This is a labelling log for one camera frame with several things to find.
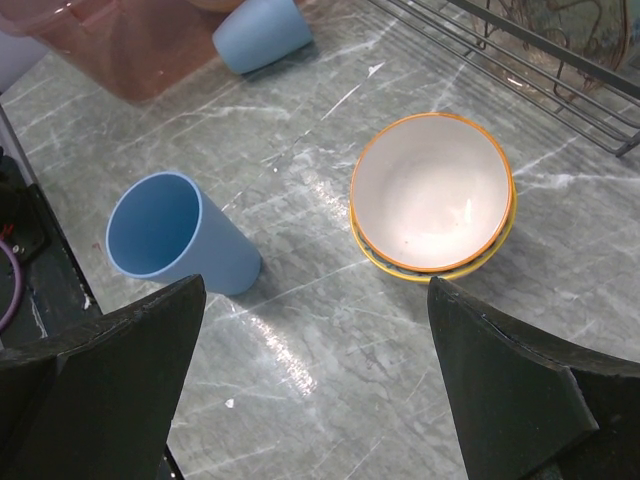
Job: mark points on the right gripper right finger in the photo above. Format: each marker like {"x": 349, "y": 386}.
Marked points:
{"x": 527, "y": 404}

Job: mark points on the light blue cup lying down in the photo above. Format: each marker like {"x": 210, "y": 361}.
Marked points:
{"x": 260, "y": 32}

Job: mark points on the cream bowl under red bowl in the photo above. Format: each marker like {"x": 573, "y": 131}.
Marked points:
{"x": 425, "y": 277}

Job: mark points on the black wire dish rack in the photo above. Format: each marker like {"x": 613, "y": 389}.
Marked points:
{"x": 576, "y": 61}

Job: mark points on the pink transparent plastic bin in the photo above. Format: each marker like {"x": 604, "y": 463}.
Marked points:
{"x": 134, "y": 49}

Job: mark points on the blue upright plastic cup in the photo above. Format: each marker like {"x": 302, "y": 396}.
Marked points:
{"x": 164, "y": 228}

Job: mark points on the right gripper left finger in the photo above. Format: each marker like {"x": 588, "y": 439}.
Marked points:
{"x": 97, "y": 401}

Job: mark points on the white bowl blue dashes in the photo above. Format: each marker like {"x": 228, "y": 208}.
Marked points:
{"x": 431, "y": 192}

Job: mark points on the clear glass plate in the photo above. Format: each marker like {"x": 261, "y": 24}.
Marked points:
{"x": 605, "y": 32}

